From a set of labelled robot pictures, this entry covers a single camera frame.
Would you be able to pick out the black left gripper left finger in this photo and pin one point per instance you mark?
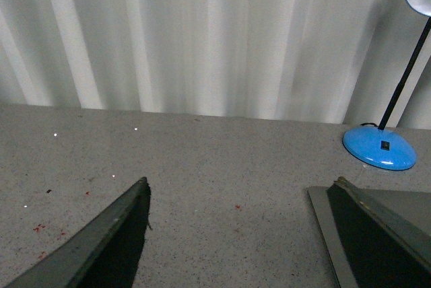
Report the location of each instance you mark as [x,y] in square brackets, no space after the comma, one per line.
[104,253]

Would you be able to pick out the silver laptop with black keyboard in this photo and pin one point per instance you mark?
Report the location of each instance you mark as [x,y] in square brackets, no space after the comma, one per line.
[412,206]

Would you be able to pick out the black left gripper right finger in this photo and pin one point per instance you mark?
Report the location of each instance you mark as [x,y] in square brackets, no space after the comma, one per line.
[382,248]

